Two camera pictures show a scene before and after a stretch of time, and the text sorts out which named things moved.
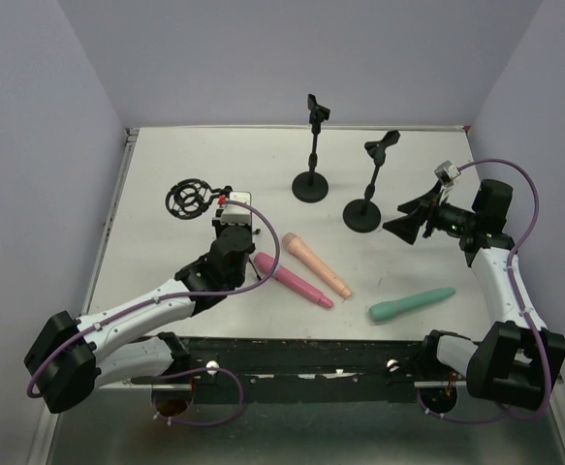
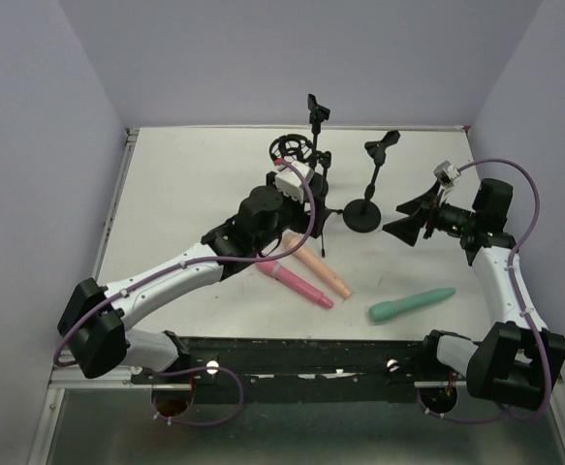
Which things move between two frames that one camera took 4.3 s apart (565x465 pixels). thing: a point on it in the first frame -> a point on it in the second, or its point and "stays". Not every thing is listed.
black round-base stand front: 364,215 stays
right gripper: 430,218 stays
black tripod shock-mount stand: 189,199 -> 298,148
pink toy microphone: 265,262 stays
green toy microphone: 386,309 stays
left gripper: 217,226 -> 317,208
